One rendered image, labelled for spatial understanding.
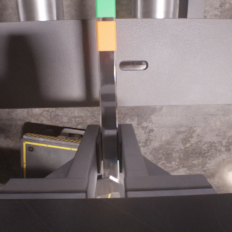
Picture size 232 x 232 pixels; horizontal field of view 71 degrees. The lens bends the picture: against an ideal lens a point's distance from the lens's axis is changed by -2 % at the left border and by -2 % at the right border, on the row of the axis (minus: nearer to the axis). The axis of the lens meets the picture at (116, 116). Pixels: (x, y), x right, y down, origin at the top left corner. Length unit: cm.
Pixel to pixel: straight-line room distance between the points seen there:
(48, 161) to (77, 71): 115
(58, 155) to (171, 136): 96
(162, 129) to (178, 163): 40
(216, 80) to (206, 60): 3
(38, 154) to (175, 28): 121
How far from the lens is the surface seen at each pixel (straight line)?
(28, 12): 49
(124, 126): 15
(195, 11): 64
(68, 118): 147
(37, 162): 134
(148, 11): 46
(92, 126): 15
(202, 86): 21
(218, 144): 180
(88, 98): 19
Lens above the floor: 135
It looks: 73 degrees down
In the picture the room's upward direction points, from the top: 177 degrees clockwise
